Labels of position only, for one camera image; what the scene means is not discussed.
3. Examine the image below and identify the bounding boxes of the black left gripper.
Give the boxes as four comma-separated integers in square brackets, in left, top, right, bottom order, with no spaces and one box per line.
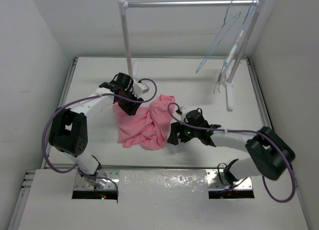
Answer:
[117,87,142,115]

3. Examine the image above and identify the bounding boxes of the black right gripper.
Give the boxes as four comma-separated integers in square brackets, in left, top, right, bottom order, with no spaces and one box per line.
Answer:
[168,120,199,145]

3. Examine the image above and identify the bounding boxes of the pink t shirt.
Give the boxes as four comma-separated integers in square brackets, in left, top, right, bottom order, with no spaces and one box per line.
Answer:
[113,94,175,151]

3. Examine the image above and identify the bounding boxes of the blue wire hanger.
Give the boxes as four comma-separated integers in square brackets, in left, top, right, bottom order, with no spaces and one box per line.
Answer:
[195,0,241,74]

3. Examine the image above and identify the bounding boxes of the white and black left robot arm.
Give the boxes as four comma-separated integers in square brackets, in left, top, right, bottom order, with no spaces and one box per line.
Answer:
[49,73,149,175]

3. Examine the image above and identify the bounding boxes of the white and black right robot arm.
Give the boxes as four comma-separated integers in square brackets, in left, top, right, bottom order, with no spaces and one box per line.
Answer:
[167,107,296,185]

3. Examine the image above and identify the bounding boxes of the white front cover panel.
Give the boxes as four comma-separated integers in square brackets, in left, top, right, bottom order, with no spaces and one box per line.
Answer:
[19,169,308,230]

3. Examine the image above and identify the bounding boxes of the white clothes rack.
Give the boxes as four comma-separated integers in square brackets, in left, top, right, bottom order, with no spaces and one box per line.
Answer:
[117,0,268,111]

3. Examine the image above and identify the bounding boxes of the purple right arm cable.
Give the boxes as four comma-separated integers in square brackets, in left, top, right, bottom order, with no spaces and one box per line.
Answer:
[167,102,297,203]

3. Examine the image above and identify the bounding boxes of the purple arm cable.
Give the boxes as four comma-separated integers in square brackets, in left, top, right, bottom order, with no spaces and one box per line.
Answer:
[41,78,158,193]
[167,102,297,203]

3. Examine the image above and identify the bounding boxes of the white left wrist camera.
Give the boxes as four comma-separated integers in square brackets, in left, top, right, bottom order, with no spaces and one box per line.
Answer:
[133,82,150,98]

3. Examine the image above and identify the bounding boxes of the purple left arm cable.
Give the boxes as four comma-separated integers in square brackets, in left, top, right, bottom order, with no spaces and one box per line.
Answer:
[41,78,158,193]

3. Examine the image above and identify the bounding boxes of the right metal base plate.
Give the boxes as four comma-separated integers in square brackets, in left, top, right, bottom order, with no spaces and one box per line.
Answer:
[206,169,253,191]

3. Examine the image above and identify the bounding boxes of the metal base plate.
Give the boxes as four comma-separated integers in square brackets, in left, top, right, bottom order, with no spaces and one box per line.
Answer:
[206,169,253,191]
[73,169,120,191]

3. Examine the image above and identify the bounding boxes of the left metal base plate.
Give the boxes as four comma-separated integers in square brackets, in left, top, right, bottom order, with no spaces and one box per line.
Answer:
[73,169,120,191]

